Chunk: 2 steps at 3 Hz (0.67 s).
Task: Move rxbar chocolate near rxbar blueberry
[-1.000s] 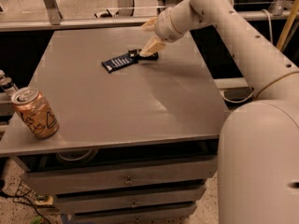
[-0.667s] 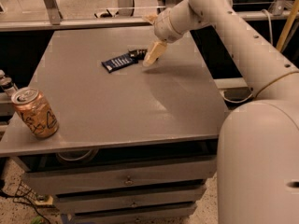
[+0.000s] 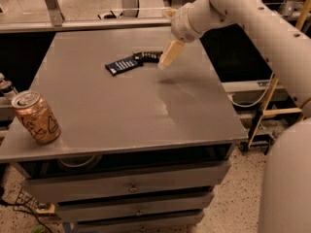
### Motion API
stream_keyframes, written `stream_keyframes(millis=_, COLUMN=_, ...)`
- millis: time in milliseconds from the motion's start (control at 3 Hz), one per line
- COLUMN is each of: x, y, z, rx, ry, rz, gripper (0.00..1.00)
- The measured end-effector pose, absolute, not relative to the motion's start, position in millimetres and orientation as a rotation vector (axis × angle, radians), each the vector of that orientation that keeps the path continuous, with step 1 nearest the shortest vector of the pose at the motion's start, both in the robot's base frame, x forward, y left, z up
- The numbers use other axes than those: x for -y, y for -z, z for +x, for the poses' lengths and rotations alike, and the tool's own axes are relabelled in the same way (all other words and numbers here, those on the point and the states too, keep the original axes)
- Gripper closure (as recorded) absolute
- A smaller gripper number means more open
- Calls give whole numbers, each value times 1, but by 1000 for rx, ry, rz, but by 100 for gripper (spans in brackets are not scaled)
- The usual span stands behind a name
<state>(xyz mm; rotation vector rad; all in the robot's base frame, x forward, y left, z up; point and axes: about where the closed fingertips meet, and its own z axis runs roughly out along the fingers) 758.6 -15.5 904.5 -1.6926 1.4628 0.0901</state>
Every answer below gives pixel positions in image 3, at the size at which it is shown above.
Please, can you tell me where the grey metal railing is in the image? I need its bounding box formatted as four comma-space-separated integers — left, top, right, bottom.
0, 0, 311, 34

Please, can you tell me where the orange soda can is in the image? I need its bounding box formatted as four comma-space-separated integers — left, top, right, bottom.
11, 90, 61, 144

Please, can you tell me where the black chocolate rxbar wrapper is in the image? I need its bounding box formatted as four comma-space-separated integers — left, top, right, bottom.
133, 51, 162, 63

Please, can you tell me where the yellow wooden frame stand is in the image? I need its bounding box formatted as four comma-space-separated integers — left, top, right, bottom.
241, 0, 310, 151

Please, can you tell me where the blue blueberry rxbar wrapper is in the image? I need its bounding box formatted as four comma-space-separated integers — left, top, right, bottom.
105, 56, 143, 76

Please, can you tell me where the grey drawer cabinet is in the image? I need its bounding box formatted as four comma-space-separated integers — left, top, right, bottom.
1, 27, 246, 233

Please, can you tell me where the bottle at left edge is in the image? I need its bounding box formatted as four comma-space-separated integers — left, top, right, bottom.
0, 73, 17, 101

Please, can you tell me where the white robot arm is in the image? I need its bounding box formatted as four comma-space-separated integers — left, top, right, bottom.
160, 0, 311, 233

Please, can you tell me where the black floor cable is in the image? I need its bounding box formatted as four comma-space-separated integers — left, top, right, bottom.
0, 186, 54, 233

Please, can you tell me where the white cable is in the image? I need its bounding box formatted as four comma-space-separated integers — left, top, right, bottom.
227, 71, 276, 109

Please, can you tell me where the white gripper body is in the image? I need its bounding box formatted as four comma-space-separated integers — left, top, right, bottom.
171, 3, 205, 43

